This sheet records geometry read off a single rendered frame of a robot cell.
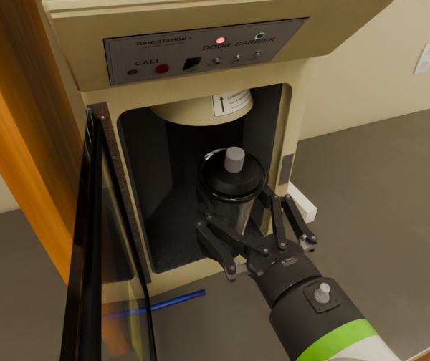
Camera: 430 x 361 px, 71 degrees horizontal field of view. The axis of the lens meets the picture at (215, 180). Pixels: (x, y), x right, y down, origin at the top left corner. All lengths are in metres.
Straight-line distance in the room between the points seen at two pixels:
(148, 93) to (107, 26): 0.15
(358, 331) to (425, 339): 0.42
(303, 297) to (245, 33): 0.27
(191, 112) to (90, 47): 0.21
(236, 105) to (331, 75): 0.72
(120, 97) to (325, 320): 0.33
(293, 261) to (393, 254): 0.50
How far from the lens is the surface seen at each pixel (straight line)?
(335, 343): 0.34
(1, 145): 0.31
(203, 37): 0.30
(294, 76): 0.48
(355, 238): 0.85
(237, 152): 0.44
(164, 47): 0.30
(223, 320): 0.66
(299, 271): 0.37
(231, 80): 0.42
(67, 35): 0.26
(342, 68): 1.18
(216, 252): 0.41
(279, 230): 0.43
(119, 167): 0.43
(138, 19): 0.26
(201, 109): 0.45
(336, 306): 0.36
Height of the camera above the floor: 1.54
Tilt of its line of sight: 40 degrees down
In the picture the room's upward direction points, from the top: straight up
